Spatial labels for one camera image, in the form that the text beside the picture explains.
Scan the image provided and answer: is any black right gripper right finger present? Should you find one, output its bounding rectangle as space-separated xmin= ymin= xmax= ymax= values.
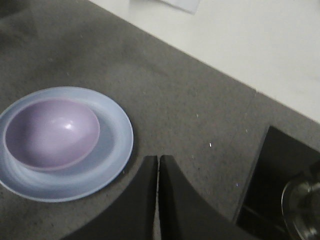
xmin=158 ymin=155 xmax=254 ymax=240

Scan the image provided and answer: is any light blue plate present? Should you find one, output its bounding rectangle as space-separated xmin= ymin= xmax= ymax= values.
xmin=0 ymin=86 xmax=134 ymax=203

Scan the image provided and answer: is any purple plastic bowl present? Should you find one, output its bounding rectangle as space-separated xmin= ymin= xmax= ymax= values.
xmin=3 ymin=97 xmax=101 ymax=172

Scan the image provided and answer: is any black induction cooktop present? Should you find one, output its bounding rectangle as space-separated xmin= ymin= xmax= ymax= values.
xmin=233 ymin=126 xmax=320 ymax=240

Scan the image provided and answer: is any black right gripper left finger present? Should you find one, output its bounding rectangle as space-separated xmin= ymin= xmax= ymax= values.
xmin=64 ymin=156 xmax=158 ymax=240

